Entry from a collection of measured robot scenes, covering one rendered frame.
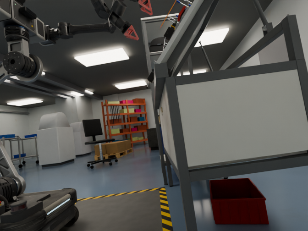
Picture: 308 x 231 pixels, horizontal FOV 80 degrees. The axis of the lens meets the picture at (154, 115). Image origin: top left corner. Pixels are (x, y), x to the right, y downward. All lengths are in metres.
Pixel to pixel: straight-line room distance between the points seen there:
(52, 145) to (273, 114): 5.30
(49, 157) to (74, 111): 3.42
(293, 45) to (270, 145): 0.44
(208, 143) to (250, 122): 0.19
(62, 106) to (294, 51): 8.63
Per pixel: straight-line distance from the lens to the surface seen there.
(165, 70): 0.80
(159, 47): 2.28
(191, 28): 1.06
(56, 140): 5.58
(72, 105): 8.79
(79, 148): 7.42
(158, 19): 2.35
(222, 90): 0.83
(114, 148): 4.99
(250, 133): 0.86
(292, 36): 1.04
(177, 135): 0.77
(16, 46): 1.58
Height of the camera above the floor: 0.59
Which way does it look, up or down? 4 degrees up
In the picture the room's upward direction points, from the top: 8 degrees counter-clockwise
